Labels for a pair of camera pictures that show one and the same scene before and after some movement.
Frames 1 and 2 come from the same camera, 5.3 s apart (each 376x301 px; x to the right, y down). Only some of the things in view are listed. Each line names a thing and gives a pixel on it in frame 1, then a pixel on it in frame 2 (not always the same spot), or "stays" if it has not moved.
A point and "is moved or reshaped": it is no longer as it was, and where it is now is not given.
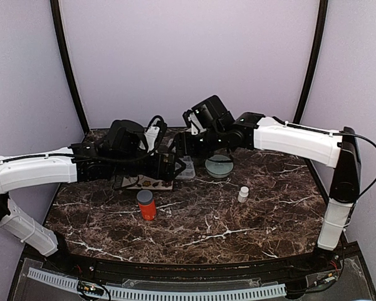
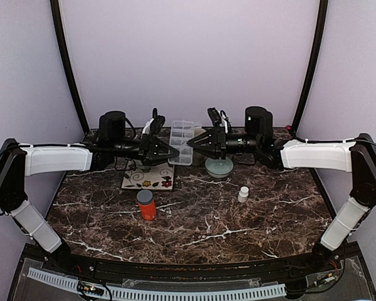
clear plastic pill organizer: x=189 y=170 is moved or reshaped
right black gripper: x=185 y=147 to x=214 y=150
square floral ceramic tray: x=139 y=182 stays
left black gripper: x=168 y=174 to x=148 y=151
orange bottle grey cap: x=147 y=205 stays
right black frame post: x=313 y=60 stays
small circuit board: x=90 y=288 stays
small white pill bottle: x=243 y=194 stays
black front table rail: x=291 y=268 stays
